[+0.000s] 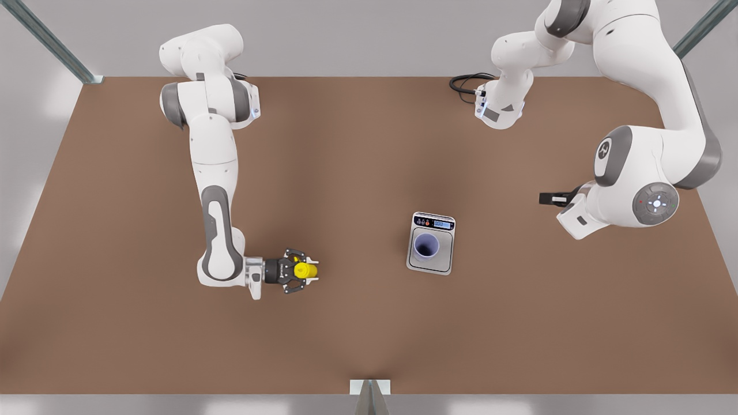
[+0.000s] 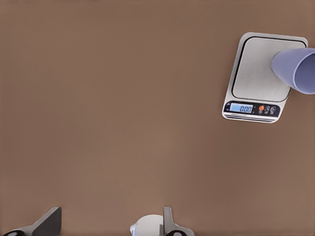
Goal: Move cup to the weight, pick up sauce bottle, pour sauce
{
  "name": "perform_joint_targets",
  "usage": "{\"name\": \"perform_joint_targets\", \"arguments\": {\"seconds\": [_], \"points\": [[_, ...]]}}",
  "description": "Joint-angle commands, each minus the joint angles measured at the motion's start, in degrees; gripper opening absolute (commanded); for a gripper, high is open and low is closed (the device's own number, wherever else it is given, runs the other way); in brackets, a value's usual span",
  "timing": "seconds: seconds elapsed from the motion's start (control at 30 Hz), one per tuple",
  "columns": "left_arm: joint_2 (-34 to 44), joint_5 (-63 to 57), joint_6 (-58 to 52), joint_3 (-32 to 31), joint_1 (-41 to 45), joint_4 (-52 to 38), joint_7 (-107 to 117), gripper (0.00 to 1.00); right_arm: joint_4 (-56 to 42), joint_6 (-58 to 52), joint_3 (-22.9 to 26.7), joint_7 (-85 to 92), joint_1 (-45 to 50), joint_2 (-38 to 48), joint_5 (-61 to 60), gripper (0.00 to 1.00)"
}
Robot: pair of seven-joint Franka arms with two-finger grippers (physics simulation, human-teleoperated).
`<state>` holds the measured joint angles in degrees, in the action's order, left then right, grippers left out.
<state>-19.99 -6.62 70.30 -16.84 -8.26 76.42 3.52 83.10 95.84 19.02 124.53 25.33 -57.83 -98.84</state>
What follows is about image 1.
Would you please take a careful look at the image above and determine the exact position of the silver frame post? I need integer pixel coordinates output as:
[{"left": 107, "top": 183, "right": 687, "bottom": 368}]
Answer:
[
  {"left": 349, "top": 379, "right": 391, "bottom": 415},
  {"left": 672, "top": 0, "right": 738, "bottom": 59},
  {"left": 0, "top": 0, "right": 104, "bottom": 85}
]

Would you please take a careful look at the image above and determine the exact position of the pale purple cup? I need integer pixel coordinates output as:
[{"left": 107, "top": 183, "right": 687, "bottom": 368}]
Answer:
[{"left": 413, "top": 232, "right": 441, "bottom": 262}]

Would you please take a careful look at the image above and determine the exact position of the silver digital kitchen scale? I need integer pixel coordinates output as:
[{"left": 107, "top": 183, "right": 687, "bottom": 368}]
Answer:
[{"left": 406, "top": 212, "right": 456, "bottom": 276}]

